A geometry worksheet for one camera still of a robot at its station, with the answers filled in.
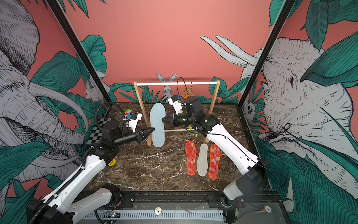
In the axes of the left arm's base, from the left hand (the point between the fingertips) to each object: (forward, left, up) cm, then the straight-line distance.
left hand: (155, 128), depth 69 cm
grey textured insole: (-10, -26, -29) cm, 41 cm away
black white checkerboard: (+16, +47, -27) cm, 56 cm away
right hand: (+2, -4, +5) cm, 7 cm away
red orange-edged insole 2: (-2, -20, -29) cm, 35 cm away
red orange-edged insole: (-4, -36, -29) cm, 46 cm away
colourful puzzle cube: (+32, +27, -25) cm, 49 cm away
